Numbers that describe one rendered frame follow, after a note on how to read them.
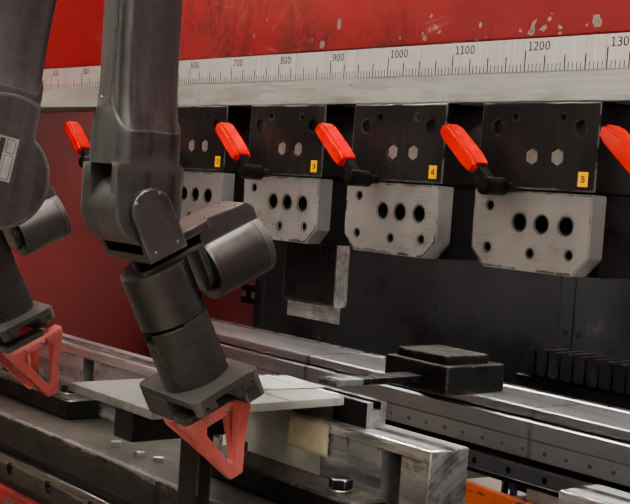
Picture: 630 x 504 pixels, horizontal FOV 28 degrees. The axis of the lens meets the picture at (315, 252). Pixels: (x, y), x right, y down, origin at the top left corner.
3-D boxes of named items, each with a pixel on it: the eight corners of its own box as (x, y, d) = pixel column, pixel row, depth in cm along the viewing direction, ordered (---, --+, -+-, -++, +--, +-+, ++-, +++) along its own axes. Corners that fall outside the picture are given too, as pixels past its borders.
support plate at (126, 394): (68, 390, 144) (69, 382, 144) (253, 380, 161) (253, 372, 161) (151, 420, 130) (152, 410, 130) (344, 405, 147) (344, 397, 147)
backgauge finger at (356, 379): (297, 386, 162) (299, 347, 161) (440, 377, 178) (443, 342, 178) (358, 402, 152) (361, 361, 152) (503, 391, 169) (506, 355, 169)
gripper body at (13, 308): (24, 309, 147) (-1, 252, 145) (58, 320, 139) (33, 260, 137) (-26, 334, 144) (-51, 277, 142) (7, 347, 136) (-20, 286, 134)
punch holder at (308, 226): (240, 235, 159) (248, 104, 158) (293, 237, 164) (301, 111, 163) (314, 244, 147) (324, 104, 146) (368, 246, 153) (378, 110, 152)
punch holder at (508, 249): (468, 264, 128) (481, 102, 127) (524, 265, 133) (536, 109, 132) (586, 279, 116) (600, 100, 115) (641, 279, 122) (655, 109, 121)
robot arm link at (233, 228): (79, 194, 103) (125, 199, 96) (192, 141, 109) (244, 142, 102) (131, 323, 107) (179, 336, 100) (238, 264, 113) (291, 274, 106)
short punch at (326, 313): (281, 314, 158) (286, 239, 157) (293, 314, 159) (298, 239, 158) (332, 324, 150) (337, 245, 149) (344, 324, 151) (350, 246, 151)
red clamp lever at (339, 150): (316, 118, 141) (355, 176, 136) (343, 121, 144) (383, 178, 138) (308, 130, 142) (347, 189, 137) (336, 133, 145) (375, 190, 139)
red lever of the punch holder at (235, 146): (215, 118, 157) (247, 170, 151) (242, 121, 159) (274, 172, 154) (209, 129, 158) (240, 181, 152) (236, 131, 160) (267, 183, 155)
